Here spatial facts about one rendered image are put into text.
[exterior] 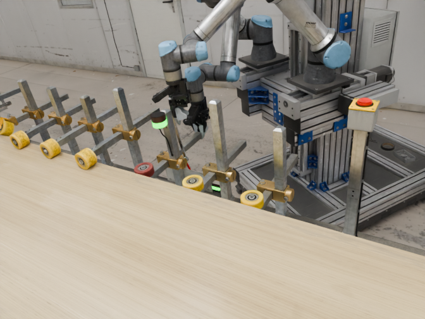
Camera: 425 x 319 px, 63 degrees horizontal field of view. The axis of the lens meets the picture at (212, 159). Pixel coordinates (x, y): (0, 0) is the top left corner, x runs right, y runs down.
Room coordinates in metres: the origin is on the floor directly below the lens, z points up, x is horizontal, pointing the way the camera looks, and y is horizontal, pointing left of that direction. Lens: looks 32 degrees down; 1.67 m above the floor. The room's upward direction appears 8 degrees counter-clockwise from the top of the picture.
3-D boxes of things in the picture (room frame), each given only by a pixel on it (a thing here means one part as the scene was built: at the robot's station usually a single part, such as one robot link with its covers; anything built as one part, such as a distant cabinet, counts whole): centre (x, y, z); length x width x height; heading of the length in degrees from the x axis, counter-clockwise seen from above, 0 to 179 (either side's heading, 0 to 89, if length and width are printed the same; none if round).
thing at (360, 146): (0.89, -0.45, 0.93); 0.05 x 0.05 x 0.45; 54
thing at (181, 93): (1.44, 0.10, 1.13); 0.09 x 0.08 x 0.12; 74
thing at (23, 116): (2.01, 0.96, 0.95); 0.37 x 0.03 x 0.03; 144
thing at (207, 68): (1.67, -0.03, 1.12); 0.11 x 0.11 x 0.08; 60
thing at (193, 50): (1.46, 0.01, 1.29); 0.11 x 0.11 x 0.08; 1
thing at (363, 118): (0.89, -0.45, 1.18); 0.07 x 0.07 x 0.08; 54
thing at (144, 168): (1.23, 0.29, 0.85); 0.08 x 0.08 x 0.11
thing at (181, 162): (1.35, 0.18, 0.85); 0.14 x 0.06 x 0.05; 54
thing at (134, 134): (1.50, 0.38, 0.95); 0.14 x 0.06 x 0.05; 54
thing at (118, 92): (1.49, 0.37, 0.93); 0.04 x 0.04 x 0.48; 54
